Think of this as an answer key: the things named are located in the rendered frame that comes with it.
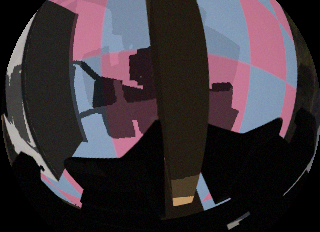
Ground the long wooden bed rail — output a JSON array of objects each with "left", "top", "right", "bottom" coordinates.
[{"left": 145, "top": 0, "right": 209, "bottom": 207}]

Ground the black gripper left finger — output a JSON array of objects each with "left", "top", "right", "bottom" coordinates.
[{"left": 64, "top": 119, "right": 165, "bottom": 217}]

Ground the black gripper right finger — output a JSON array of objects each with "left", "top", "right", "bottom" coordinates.
[{"left": 200, "top": 117, "right": 283, "bottom": 204}]

